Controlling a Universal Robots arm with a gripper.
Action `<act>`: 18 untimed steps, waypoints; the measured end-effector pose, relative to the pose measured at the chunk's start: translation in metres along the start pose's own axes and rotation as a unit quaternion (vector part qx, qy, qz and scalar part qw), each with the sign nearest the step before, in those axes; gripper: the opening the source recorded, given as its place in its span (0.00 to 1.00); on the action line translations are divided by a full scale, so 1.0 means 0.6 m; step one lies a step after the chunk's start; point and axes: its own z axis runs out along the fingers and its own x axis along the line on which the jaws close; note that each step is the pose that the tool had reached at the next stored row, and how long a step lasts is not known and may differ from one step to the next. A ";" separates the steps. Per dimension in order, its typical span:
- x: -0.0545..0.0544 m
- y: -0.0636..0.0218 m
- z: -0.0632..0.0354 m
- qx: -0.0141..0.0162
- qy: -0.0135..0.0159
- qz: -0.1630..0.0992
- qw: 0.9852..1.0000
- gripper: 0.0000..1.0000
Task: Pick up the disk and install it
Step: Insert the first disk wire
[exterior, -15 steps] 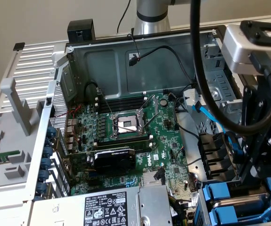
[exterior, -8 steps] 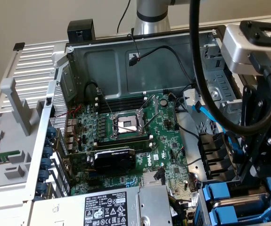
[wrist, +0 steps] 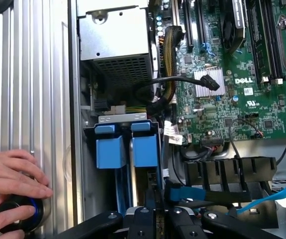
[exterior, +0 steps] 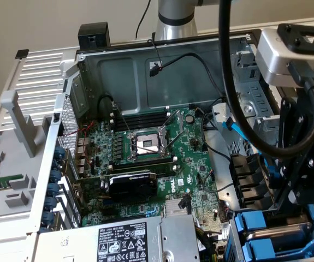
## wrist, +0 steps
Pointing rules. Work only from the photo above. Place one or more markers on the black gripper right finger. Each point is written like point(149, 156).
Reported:
point(182, 224)

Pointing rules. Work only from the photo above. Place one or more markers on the green motherboard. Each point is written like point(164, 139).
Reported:
point(232, 112)

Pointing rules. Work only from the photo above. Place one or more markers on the black graphics card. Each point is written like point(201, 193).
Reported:
point(232, 25)

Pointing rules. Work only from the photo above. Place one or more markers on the silver chipset heatsink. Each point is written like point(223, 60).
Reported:
point(206, 94)

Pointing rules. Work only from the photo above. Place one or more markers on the blue disk carrier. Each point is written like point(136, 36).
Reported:
point(109, 152)

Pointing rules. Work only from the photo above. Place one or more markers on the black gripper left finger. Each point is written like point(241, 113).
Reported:
point(140, 224)

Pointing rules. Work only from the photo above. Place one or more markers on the dark RAM stick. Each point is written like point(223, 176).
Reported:
point(257, 37)

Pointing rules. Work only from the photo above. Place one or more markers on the metal disk bay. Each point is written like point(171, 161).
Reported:
point(123, 117)

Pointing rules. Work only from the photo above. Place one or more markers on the silver power supply unit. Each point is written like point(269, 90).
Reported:
point(113, 37)

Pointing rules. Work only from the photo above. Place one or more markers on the open PC case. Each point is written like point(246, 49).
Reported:
point(73, 74)

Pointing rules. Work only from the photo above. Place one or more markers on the person's left hand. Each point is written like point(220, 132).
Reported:
point(8, 171)

